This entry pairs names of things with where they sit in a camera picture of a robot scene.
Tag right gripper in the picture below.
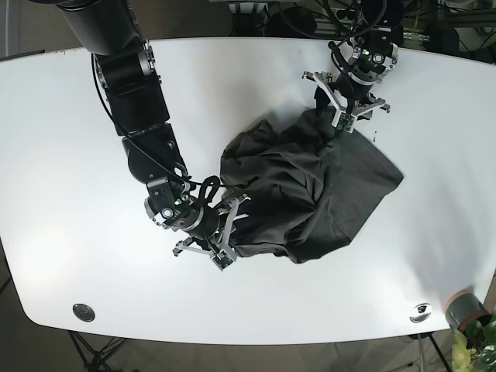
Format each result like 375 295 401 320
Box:
144 177 250 270

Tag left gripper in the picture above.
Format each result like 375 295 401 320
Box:
302 43 398 133

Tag dark grey T-shirt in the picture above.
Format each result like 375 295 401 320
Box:
220 108 403 264

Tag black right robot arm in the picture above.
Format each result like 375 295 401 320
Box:
54 1 248 270

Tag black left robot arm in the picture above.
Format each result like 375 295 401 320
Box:
302 1 404 133

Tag left metal table grommet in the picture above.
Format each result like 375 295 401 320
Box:
72 303 95 322

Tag metal table grommet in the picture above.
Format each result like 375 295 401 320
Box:
409 303 432 324
72 303 95 322

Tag right metal table grommet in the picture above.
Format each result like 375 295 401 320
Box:
409 303 432 324

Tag grey plant pot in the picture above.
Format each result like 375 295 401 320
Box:
443 290 492 332

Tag green potted plant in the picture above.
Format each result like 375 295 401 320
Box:
451 314 495 372

